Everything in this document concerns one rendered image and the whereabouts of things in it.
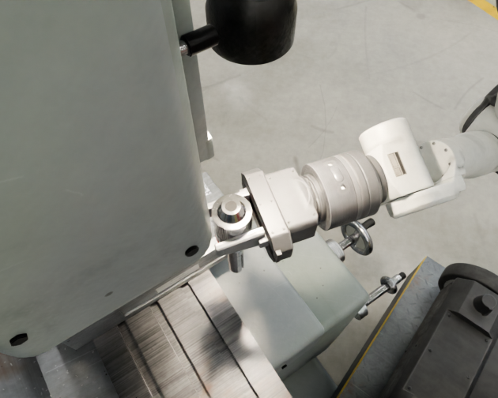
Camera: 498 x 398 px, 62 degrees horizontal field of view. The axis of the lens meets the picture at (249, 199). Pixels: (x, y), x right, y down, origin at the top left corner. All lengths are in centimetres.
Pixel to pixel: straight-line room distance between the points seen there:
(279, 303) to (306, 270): 18
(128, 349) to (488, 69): 248
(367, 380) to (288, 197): 89
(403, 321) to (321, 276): 45
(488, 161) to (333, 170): 28
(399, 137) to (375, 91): 189
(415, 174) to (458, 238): 151
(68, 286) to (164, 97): 15
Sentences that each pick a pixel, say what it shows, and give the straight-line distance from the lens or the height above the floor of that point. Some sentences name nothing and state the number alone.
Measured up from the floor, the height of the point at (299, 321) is 86.
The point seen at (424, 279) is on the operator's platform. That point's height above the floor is 40.
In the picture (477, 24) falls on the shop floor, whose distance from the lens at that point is 310.
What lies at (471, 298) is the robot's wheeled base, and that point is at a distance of 124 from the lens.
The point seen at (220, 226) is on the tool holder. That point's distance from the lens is 47.
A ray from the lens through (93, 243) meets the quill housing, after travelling 26.
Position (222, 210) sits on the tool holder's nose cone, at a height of 126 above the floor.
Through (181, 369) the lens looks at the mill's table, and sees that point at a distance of 75.
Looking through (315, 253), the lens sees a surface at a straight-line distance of 102.
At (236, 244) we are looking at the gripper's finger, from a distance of 48.
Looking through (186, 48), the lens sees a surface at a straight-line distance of 28.
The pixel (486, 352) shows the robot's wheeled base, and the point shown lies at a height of 59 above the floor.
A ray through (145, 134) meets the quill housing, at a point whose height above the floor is 151.
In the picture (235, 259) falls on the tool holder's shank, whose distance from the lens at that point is 58.
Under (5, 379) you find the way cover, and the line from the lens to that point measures 85.
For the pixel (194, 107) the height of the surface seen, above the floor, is 142.
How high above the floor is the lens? 167
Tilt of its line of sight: 60 degrees down
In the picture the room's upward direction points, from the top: straight up
